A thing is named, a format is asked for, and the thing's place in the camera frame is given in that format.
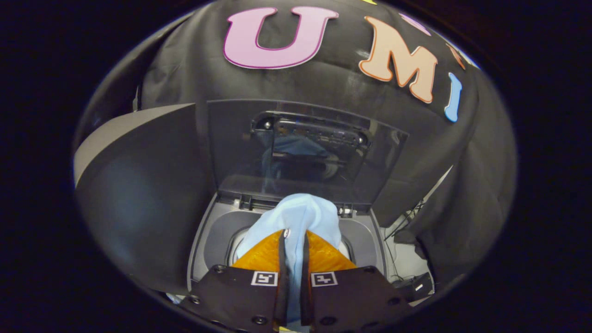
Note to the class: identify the black backdrop cloth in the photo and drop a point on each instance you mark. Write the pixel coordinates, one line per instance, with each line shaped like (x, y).
(462, 185)

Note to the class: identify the light blue shirt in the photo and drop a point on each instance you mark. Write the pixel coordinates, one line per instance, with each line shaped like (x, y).
(300, 217)

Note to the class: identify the grey cabinet with white door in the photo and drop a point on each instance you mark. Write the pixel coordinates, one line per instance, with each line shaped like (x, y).
(138, 194)

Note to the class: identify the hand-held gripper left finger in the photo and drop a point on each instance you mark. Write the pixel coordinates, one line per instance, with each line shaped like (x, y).
(231, 296)

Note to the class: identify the black floor box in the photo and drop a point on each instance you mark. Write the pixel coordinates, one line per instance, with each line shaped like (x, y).
(416, 286)

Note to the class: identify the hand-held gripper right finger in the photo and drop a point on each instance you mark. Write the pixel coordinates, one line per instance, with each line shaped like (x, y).
(356, 296)

